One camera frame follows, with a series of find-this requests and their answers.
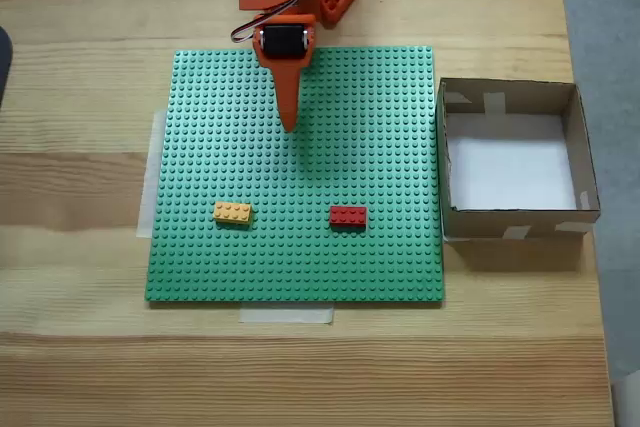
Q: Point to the yellow lego block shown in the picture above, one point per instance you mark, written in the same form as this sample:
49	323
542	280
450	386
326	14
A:
232	213

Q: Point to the green lego baseplate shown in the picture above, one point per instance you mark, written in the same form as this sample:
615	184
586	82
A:
350	147

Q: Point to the red lego block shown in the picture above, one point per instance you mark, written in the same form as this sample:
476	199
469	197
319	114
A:
348	217

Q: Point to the open cardboard box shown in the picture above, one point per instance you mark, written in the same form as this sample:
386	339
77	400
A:
480	229

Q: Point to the long translucent tape strip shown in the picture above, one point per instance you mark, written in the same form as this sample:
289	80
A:
147	197

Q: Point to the short translucent tape strip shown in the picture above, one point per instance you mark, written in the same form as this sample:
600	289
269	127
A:
285	316

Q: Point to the black rounded object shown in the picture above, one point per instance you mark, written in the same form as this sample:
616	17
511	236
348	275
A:
4	67

